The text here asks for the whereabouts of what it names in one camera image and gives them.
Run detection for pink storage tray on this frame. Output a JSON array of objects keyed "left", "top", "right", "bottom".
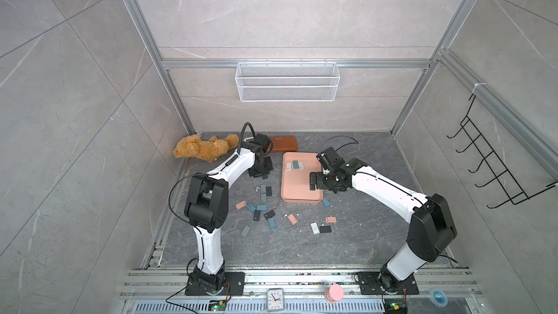
[{"left": 281, "top": 152, "right": 323, "bottom": 204}]

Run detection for white eraser front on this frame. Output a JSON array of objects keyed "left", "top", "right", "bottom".
[{"left": 310, "top": 222, "right": 320, "bottom": 234}]

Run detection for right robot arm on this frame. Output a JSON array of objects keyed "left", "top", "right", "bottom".
[{"left": 310, "top": 147, "right": 457, "bottom": 294}]

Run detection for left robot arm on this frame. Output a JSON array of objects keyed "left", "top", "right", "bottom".
[{"left": 181, "top": 122, "right": 273, "bottom": 295}]

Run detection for teal eraser pile left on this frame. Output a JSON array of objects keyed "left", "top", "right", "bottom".
[{"left": 246, "top": 203, "right": 257, "bottom": 212}]

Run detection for black eraser pile right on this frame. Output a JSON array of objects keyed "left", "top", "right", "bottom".
[{"left": 264, "top": 210, "right": 276, "bottom": 220}]

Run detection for black eraser pile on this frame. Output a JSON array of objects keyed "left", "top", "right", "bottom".
[
  {"left": 253, "top": 210, "right": 261, "bottom": 221},
  {"left": 264, "top": 210, "right": 276, "bottom": 220}
]

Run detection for black eraser pile left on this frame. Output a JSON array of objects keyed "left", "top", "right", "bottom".
[{"left": 253, "top": 210, "right": 261, "bottom": 221}]

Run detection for black eraser front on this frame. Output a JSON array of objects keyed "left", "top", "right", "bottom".
[{"left": 318, "top": 225, "right": 332, "bottom": 233}]

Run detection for teal eraser pile bottom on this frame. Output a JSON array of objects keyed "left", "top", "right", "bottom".
[{"left": 267, "top": 217, "right": 277, "bottom": 230}]

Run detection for brown leather case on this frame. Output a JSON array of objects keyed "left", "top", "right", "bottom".
[{"left": 270, "top": 135, "right": 298, "bottom": 153}]

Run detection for brown teddy bear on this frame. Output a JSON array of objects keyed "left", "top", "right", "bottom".
[{"left": 173, "top": 134, "right": 240, "bottom": 163}]

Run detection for pink round cap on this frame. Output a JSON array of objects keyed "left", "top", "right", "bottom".
[{"left": 324, "top": 284, "right": 344, "bottom": 304}]

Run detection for small analog clock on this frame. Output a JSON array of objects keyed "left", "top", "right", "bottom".
[{"left": 266, "top": 288, "right": 286, "bottom": 312}]

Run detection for blue tape roll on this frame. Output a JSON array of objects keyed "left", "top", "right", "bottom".
[{"left": 429, "top": 289, "right": 448, "bottom": 308}]

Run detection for white wire mesh basket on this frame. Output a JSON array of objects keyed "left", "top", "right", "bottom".
[{"left": 235, "top": 62, "right": 340, "bottom": 103}]

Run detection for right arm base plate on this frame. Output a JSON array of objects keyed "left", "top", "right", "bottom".
[{"left": 355, "top": 271, "right": 419, "bottom": 295}]

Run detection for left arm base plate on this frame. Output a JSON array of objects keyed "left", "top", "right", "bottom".
[{"left": 185, "top": 272, "right": 246, "bottom": 296}]

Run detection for black wire hook rack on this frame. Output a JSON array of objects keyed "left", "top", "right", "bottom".
[{"left": 446, "top": 94, "right": 557, "bottom": 209}]

